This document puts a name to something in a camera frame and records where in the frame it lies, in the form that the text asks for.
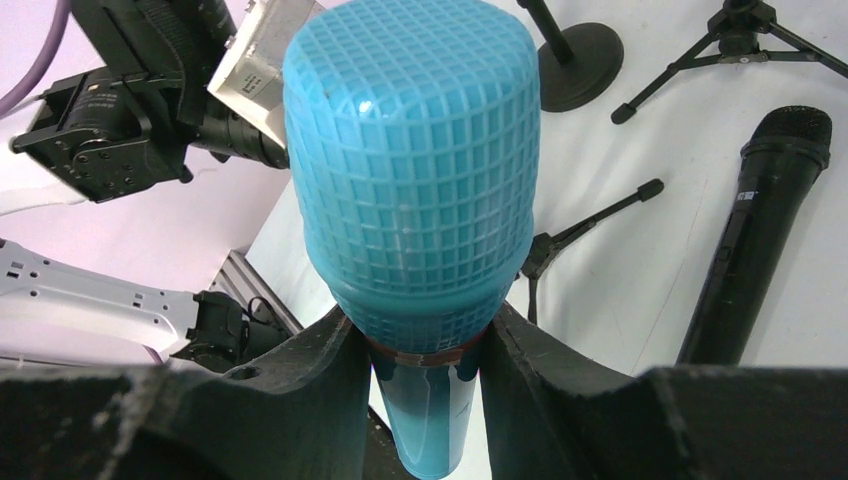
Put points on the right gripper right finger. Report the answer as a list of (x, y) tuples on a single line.
[(552, 413)]

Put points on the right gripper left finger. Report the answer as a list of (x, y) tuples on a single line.
[(297, 412)]

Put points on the small black tripod stand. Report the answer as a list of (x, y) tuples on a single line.
[(546, 247)]

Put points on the blue microphone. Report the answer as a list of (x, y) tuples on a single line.
[(413, 129)]

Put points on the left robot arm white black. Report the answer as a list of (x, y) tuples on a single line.
[(121, 129)]

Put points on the black round base mic stand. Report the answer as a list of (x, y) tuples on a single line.
[(576, 64)]

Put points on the black microphone orange end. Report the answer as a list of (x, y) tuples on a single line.
[(785, 156)]

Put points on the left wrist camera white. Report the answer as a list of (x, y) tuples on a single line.
[(248, 79)]

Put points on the black tripod shock mount stand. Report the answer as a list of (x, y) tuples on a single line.
[(733, 38)]

